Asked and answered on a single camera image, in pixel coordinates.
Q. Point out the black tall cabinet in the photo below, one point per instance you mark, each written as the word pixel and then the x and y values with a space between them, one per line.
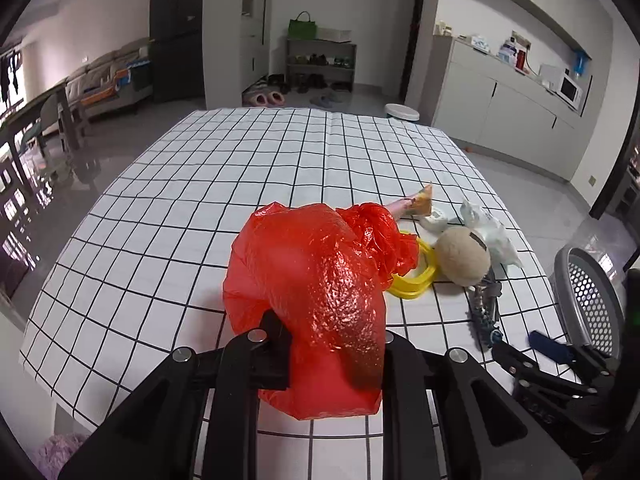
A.
pixel 175 49

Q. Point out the beige round plush toy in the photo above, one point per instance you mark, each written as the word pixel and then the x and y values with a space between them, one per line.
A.
pixel 462 256

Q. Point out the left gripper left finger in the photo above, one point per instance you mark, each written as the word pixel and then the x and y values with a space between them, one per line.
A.
pixel 254 361

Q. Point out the white teal wipes packet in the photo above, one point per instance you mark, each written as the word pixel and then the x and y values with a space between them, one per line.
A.
pixel 492 232

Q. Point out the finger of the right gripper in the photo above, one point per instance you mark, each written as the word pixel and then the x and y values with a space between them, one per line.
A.
pixel 553 350

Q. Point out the red plastic bag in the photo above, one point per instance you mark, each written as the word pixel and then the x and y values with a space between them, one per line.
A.
pixel 323 271

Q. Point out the grey sofa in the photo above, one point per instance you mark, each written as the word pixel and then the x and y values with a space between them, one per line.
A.
pixel 119 79

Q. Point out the white black grid tablecloth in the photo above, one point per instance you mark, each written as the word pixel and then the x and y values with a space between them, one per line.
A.
pixel 129 326

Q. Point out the green handbag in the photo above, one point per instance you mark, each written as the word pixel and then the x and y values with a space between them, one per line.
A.
pixel 303 27

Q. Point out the white stool teal legs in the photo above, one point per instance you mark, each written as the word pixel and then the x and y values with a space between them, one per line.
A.
pixel 401 112

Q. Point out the white microwave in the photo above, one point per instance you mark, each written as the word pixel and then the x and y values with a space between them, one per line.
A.
pixel 569 91

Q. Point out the grey shoe rack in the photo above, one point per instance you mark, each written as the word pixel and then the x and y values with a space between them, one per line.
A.
pixel 320 64

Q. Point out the pink slippers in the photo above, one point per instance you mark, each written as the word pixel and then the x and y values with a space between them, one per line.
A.
pixel 263 97

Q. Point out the grey metal chain toy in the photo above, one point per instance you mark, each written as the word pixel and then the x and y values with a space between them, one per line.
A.
pixel 484 311

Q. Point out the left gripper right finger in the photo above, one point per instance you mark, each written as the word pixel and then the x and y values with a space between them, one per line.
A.
pixel 409 444

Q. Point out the grey perforated trash basket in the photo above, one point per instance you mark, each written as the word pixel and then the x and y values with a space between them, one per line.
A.
pixel 588 304

